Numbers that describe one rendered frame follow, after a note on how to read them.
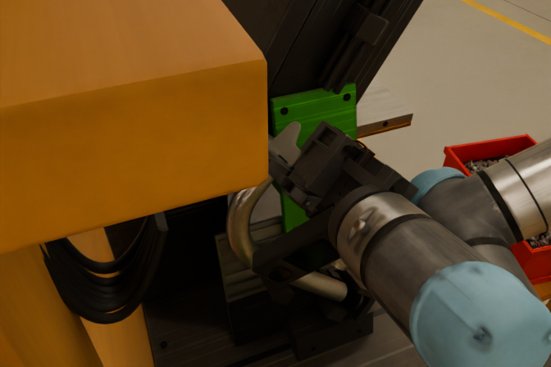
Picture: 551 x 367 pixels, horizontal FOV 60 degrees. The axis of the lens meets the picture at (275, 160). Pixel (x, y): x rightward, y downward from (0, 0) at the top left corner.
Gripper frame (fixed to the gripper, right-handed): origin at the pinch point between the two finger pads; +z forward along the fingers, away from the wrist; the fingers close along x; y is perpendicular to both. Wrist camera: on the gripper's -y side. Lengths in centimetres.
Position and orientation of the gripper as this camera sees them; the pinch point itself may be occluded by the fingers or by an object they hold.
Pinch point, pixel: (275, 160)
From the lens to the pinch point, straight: 57.9
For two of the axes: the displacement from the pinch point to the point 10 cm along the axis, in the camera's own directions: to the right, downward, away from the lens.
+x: -7.2, -4.8, -5.0
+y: 6.0, -7.9, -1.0
